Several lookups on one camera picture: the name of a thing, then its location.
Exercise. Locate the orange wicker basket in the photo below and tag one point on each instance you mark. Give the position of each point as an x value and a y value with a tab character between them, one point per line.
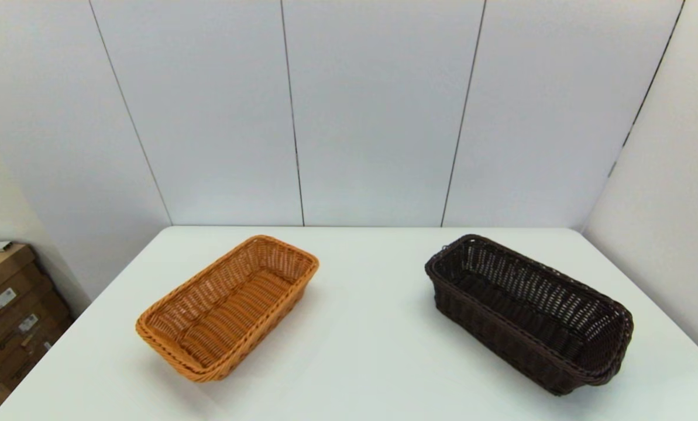
231	304

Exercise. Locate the dark brown wicker basket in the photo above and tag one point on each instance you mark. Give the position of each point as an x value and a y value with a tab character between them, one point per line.
524	310

